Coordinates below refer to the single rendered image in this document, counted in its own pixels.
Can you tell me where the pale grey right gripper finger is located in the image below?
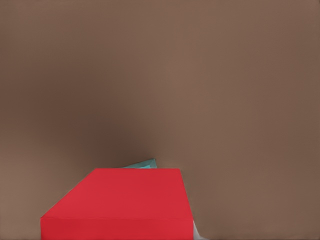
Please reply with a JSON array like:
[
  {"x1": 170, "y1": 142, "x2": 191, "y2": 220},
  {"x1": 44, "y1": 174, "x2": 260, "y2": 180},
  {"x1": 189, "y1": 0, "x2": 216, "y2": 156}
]
[{"x1": 192, "y1": 220, "x2": 204, "y2": 240}]

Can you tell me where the red wooden cube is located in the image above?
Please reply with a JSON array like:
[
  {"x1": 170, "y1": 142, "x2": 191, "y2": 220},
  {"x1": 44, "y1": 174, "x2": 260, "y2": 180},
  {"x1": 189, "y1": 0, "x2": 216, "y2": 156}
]
[{"x1": 40, "y1": 167, "x2": 195, "y2": 240}]

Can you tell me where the blue wooden cube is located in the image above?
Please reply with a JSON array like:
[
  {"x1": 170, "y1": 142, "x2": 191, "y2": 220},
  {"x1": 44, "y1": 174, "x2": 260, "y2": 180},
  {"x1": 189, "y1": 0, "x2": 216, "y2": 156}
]
[{"x1": 119, "y1": 157, "x2": 159, "y2": 170}]

